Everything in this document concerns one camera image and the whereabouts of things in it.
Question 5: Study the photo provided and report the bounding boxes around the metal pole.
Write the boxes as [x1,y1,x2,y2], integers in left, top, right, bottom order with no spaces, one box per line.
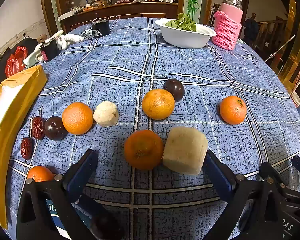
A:
[265,34,296,62]

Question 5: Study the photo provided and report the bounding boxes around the wooden stair railing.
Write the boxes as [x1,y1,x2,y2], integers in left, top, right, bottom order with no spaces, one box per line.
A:
[252,17,290,53]

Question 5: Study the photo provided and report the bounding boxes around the orange mandarin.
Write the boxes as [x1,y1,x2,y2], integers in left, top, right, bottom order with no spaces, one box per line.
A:
[124,129,164,170]
[219,95,247,125]
[62,102,94,135]
[27,165,55,182]

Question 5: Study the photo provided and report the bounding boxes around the yellowish mottled mandarin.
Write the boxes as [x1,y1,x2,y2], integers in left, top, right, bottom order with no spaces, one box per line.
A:
[141,89,176,120]

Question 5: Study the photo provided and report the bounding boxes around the black jar with pink label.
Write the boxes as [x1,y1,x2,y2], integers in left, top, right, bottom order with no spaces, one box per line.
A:
[39,40,60,62]

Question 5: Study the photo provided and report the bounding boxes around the glass bottle with pink sleeve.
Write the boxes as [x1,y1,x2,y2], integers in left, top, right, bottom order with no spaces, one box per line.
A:
[220,0,243,24]

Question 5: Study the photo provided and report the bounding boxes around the blue plaid tablecloth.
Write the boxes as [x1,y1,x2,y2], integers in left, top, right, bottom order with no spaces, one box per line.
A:
[5,17,300,240]

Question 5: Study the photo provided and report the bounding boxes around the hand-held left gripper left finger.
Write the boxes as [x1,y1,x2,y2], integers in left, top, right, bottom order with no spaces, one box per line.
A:
[16,149,100,240]

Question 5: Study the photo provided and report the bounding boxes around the red dried date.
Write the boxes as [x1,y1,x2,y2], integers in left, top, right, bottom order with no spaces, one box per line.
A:
[20,137,33,160]
[31,116,46,140]

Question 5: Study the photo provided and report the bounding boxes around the red plastic bag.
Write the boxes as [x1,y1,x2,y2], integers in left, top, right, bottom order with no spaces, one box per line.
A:
[5,46,28,78]

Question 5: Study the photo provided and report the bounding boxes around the wooden counter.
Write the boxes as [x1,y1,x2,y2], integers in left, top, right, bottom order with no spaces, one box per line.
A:
[40,0,188,34]

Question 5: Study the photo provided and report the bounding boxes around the yellow cardboard tray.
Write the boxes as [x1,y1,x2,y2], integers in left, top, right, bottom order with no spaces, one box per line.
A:
[0,65,47,229]

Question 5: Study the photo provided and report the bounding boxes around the green leafy vegetables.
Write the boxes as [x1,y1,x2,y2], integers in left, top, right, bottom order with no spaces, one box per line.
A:
[165,13,197,32]

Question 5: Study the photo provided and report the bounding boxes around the white bowl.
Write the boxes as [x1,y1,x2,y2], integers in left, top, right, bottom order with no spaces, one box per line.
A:
[154,19,217,48]

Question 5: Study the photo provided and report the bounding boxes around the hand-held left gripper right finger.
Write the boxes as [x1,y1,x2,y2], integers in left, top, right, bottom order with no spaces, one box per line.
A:
[205,149,265,240]

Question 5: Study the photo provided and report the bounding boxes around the white glove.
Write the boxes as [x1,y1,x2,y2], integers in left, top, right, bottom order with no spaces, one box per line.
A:
[23,29,64,68]
[57,34,84,50]

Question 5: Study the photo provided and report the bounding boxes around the large peeled white tuber piece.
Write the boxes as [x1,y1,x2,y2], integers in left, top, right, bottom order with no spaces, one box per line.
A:
[162,127,208,175]

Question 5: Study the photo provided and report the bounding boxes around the pink knitted sleeve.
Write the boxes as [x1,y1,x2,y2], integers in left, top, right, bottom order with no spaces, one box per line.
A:
[212,10,242,51]

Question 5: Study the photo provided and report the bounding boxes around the small peeled white tuber piece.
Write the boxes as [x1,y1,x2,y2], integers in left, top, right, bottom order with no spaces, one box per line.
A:
[93,101,120,127]

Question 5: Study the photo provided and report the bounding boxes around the dark figurine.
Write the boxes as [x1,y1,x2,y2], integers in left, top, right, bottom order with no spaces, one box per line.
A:
[242,12,260,43]

